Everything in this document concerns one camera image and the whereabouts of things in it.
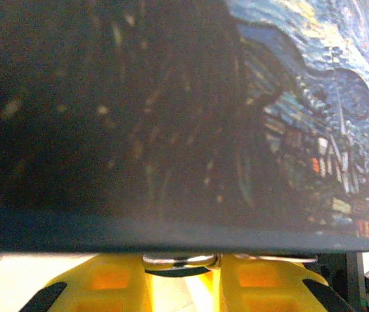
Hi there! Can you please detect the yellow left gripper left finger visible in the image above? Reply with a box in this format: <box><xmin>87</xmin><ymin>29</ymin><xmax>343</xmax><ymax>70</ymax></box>
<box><xmin>20</xmin><ymin>254</ymin><xmax>155</xmax><ymax>312</ymax></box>

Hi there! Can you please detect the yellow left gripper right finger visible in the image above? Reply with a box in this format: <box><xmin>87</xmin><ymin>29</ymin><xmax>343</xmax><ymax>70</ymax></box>
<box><xmin>218</xmin><ymin>254</ymin><xmax>357</xmax><ymax>312</ymax></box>

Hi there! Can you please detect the blue box with painting print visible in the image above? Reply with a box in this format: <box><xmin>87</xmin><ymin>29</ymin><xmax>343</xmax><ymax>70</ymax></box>
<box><xmin>0</xmin><ymin>0</ymin><xmax>369</xmax><ymax>254</ymax></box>

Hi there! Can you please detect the silver metal hasp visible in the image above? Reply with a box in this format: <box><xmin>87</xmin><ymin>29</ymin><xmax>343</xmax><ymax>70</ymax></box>
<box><xmin>142</xmin><ymin>252</ymin><xmax>318</xmax><ymax>277</ymax></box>

